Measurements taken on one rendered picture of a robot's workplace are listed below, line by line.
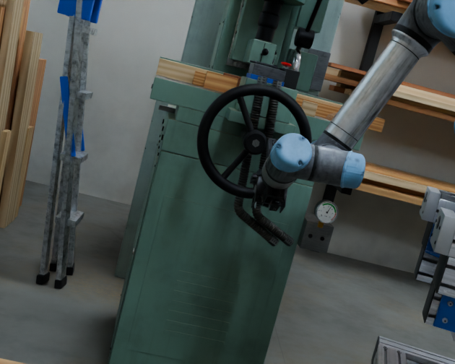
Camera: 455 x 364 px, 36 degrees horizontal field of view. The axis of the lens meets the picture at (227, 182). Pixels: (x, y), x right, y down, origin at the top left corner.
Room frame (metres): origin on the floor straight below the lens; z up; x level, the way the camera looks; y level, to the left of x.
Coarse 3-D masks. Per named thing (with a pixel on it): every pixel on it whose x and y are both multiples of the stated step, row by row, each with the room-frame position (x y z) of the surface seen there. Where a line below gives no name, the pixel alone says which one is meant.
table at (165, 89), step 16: (160, 80) 1.92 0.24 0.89; (176, 80) 2.05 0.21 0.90; (160, 96) 1.92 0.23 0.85; (176, 96) 1.93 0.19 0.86; (192, 96) 1.93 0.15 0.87; (208, 96) 1.94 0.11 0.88; (224, 112) 1.94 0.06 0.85; (240, 112) 1.85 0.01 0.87; (288, 128) 1.87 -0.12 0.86; (320, 128) 1.98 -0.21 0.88
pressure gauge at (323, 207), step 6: (318, 204) 1.92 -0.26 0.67; (324, 204) 1.92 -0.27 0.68; (330, 204) 1.92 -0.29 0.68; (318, 210) 1.92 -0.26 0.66; (324, 210) 1.92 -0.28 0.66; (330, 210) 1.92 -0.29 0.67; (336, 210) 1.93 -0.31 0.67; (318, 216) 1.92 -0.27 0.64; (324, 216) 1.92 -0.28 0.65; (330, 216) 1.92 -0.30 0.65; (336, 216) 1.92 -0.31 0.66; (318, 222) 1.95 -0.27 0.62; (324, 222) 1.92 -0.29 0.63; (330, 222) 1.92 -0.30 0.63
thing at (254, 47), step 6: (252, 42) 2.07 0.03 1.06; (258, 42) 2.06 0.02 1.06; (264, 42) 2.07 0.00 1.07; (246, 48) 2.18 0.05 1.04; (252, 48) 2.06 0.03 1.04; (258, 48) 2.06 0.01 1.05; (270, 48) 2.07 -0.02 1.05; (246, 54) 2.14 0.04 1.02; (252, 54) 2.06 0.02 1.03; (258, 54) 2.06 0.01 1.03; (270, 54) 2.07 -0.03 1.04; (246, 60) 2.10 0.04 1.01; (252, 60) 2.06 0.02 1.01; (258, 60) 2.07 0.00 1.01; (264, 60) 2.07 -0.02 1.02; (270, 60) 2.07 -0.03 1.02
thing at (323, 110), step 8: (200, 72) 2.09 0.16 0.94; (200, 80) 2.09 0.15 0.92; (320, 104) 2.13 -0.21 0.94; (320, 112) 2.13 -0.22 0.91; (328, 112) 2.14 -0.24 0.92; (336, 112) 2.14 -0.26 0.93; (376, 120) 2.15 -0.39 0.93; (384, 120) 2.16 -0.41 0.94; (368, 128) 2.15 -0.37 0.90; (376, 128) 2.16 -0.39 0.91
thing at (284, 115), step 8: (240, 80) 1.97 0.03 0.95; (248, 80) 1.85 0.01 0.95; (256, 80) 1.86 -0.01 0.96; (288, 88) 1.87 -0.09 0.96; (248, 96) 1.85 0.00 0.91; (264, 96) 1.86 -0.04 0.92; (296, 96) 1.87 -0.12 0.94; (248, 104) 1.85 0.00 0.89; (264, 104) 1.86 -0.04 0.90; (280, 104) 1.86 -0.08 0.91; (248, 112) 1.86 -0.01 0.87; (264, 112) 1.86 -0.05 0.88; (280, 112) 1.87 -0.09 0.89; (288, 112) 1.87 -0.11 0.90; (280, 120) 1.87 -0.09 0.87; (288, 120) 1.87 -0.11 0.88
